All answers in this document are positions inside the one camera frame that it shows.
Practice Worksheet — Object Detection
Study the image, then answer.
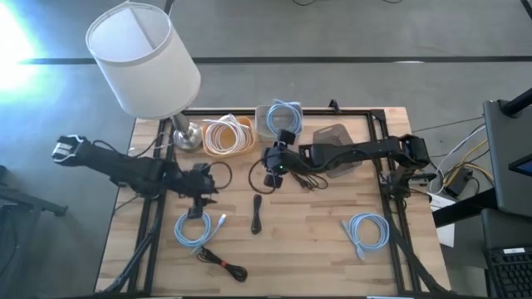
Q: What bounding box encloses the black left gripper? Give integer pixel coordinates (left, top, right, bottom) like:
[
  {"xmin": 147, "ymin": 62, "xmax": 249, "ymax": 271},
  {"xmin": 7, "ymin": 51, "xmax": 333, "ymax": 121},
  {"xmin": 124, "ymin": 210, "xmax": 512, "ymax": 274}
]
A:
[{"xmin": 174, "ymin": 169, "xmax": 219, "ymax": 220}]

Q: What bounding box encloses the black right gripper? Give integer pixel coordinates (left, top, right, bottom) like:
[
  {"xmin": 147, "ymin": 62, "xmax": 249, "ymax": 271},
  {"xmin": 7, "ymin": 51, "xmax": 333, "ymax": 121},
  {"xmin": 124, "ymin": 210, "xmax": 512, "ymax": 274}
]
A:
[{"xmin": 262, "ymin": 129, "xmax": 303, "ymax": 176}]

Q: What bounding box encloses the light blue USB cable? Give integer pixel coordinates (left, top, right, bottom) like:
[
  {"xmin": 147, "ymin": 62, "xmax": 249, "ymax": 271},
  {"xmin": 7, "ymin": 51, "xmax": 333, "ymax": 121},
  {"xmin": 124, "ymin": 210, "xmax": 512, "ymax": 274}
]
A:
[
  {"xmin": 264, "ymin": 98, "xmax": 303, "ymax": 136},
  {"xmin": 340, "ymin": 212, "xmax": 391, "ymax": 262},
  {"xmin": 173, "ymin": 210, "xmax": 229, "ymax": 256}
]

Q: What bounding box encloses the black USB cable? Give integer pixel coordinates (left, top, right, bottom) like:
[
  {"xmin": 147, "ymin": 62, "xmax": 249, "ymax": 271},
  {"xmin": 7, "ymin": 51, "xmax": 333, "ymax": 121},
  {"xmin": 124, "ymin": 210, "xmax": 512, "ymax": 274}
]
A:
[
  {"xmin": 250, "ymin": 194, "xmax": 264, "ymax": 236},
  {"xmin": 288, "ymin": 170, "xmax": 330, "ymax": 193}
]

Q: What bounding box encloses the white USB cable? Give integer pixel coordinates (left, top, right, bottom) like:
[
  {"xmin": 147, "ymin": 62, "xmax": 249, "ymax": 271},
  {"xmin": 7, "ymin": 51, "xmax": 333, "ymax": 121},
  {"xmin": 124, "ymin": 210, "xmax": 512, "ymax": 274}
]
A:
[{"xmin": 203, "ymin": 113, "xmax": 255, "ymax": 156}]

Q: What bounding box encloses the black cable with red band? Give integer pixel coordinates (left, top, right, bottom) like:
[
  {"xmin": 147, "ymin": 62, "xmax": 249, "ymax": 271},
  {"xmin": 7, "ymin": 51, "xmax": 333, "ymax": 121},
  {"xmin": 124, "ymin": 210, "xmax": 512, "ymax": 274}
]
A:
[{"xmin": 195, "ymin": 246, "xmax": 249, "ymax": 284}]

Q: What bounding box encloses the orange plastic bin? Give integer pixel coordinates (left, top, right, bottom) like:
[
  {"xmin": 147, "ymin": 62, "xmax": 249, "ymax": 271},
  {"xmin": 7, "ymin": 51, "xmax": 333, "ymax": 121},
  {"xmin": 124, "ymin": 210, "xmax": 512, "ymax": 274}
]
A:
[{"xmin": 200, "ymin": 115, "xmax": 257, "ymax": 159}]

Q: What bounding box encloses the grey plastic bin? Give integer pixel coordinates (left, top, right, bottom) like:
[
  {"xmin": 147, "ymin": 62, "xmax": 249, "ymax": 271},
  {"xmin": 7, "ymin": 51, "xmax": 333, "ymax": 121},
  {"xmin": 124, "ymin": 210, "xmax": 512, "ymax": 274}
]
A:
[{"xmin": 311, "ymin": 123, "xmax": 364, "ymax": 180}]

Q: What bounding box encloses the white shade silver table lamp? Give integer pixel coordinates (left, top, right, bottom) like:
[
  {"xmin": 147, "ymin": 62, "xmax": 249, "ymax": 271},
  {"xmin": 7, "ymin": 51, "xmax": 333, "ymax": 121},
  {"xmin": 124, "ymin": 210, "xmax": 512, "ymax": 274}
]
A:
[{"xmin": 85, "ymin": 0, "xmax": 204, "ymax": 152}]

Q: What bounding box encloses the black power adapter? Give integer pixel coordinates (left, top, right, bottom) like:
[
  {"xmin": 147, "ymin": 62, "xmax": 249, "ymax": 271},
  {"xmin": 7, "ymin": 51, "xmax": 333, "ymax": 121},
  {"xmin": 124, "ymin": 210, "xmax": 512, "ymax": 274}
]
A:
[{"xmin": 441, "ymin": 167, "xmax": 474, "ymax": 199}]

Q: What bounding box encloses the dark metal stand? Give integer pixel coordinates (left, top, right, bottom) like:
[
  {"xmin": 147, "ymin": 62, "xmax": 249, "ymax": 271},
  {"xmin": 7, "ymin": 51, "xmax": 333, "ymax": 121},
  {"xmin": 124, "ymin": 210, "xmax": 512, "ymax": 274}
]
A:
[{"xmin": 0, "ymin": 164, "xmax": 69, "ymax": 299}]

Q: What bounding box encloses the white paper sheet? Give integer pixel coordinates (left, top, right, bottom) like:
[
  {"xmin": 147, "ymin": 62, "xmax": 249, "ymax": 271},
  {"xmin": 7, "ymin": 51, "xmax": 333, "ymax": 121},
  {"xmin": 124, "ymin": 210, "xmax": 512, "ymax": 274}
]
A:
[{"xmin": 427, "ymin": 192, "xmax": 456, "ymax": 248}]

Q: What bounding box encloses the dark grey computer cart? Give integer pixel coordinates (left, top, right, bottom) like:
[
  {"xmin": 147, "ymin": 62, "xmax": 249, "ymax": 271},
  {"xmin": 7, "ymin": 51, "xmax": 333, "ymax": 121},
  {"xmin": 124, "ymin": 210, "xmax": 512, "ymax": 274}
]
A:
[{"xmin": 481, "ymin": 86, "xmax": 532, "ymax": 219}]

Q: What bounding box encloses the black keyboard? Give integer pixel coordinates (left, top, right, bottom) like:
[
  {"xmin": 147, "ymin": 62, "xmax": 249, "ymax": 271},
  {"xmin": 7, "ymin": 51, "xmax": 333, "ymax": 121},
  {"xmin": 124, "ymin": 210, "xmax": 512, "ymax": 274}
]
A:
[{"xmin": 483, "ymin": 246, "xmax": 532, "ymax": 299}]

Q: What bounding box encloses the black left wrist camera cable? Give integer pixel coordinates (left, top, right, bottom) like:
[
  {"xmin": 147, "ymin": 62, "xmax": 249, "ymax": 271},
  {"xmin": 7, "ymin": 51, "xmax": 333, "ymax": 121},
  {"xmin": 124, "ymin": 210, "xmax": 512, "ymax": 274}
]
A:
[{"xmin": 206, "ymin": 160, "xmax": 234, "ymax": 192}]

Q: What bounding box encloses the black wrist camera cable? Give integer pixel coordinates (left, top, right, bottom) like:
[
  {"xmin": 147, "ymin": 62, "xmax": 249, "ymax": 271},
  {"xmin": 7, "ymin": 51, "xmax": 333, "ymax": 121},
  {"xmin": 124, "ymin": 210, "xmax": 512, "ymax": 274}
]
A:
[
  {"xmin": 248, "ymin": 157, "xmax": 278, "ymax": 196},
  {"xmin": 206, "ymin": 160, "xmax": 234, "ymax": 192}
]

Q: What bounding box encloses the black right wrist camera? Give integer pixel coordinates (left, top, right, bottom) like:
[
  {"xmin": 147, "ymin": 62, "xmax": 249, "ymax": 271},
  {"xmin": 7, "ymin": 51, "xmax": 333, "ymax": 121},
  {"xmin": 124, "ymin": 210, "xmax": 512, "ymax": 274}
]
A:
[{"xmin": 263, "ymin": 173, "xmax": 285, "ymax": 189}]

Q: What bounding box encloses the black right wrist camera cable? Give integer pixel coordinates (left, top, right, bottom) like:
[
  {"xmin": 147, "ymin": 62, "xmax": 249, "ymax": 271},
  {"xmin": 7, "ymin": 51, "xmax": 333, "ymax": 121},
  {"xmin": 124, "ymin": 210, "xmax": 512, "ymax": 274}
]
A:
[{"xmin": 248, "ymin": 157, "xmax": 278, "ymax": 196}]

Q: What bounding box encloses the black metal table frame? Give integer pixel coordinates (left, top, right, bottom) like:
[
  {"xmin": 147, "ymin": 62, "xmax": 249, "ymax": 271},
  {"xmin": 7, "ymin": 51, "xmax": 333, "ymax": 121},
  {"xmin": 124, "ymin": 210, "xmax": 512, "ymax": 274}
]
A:
[{"xmin": 95, "ymin": 108, "xmax": 454, "ymax": 299}]

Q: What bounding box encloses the yellow floor cable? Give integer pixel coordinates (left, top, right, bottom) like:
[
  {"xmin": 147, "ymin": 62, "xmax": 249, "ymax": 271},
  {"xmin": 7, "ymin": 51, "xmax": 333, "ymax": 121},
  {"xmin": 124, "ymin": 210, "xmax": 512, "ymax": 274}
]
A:
[{"xmin": 441, "ymin": 138, "xmax": 495, "ymax": 189}]

